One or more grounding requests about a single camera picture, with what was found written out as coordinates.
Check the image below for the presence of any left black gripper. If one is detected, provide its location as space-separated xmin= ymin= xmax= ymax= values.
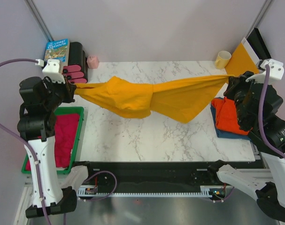
xmin=42 ymin=74 xmax=76 ymax=111

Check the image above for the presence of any yellow t shirt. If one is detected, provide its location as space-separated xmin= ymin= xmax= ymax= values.
xmin=75 ymin=75 xmax=229 ymax=123

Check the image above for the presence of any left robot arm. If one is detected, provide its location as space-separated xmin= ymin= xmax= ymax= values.
xmin=17 ymin=76 xmax=77 ymax=218

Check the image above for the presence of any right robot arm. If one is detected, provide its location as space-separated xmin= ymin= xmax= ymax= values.
xmin=207 ymin=71 xmax=285 ymax=223

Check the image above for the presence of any black pink drawer unit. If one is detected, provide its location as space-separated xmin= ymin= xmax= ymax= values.
xmin=63 ymin=42 xmax=88 ymax=84

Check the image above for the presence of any green plastic tray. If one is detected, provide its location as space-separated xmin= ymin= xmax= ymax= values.
xmin=28 ymin=106 xmax=84 ymax=174

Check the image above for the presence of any orange folded t shirt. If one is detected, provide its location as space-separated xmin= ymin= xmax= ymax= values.
xmin=211 ymin=97 xmax=249 ymax=136

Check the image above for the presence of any orange padded envelope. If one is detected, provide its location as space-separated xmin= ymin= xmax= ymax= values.
xmin=225 ymin=43 xmax=259 ymax=76

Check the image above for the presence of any small pink cube box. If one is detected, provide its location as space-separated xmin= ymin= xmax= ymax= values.
xmin=86 ymin=56 xmax=99 ymax=69

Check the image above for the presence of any pink crumpled t shirt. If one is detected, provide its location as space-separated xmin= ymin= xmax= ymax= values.
xmin=25 ymin=113 xmax=81 ymax=171

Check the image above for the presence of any white grey envelope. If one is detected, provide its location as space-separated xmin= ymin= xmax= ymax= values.
xmin=241 ymin=37 xmax=260 ymax=64

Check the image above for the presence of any blue treehouse book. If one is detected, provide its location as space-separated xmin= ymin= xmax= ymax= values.
xmin=44 ymin=38 xmax=70 ymax=68

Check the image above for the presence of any yellow mug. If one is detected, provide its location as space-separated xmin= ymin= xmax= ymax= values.
xmin=215 ymin=51 xmax=232 ymax=69

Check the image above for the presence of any blue folded t shirt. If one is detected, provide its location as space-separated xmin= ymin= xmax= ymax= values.
xmin=210 ymin=105 xmax=250 ymax=141

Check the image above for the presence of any black folder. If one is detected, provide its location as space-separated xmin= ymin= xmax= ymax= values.
xmin=246 ymin=28 xmax=271 ymax=60

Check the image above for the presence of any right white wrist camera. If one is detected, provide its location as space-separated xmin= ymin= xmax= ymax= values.
xmin=255 ymin=59 xmax=284 ymax=85

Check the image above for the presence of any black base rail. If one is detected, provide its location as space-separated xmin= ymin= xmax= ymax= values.
xmin=74 ymin=160 xmax=265 ymax=194

